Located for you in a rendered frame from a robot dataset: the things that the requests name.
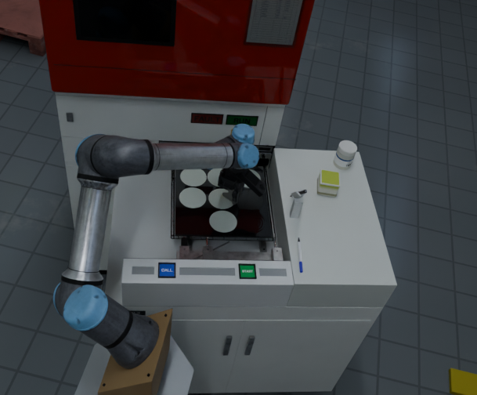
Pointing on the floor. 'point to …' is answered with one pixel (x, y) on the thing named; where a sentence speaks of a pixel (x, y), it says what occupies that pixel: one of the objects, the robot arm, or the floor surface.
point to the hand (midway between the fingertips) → (236, 202)
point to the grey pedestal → (182, 379)
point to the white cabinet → (266, 346)
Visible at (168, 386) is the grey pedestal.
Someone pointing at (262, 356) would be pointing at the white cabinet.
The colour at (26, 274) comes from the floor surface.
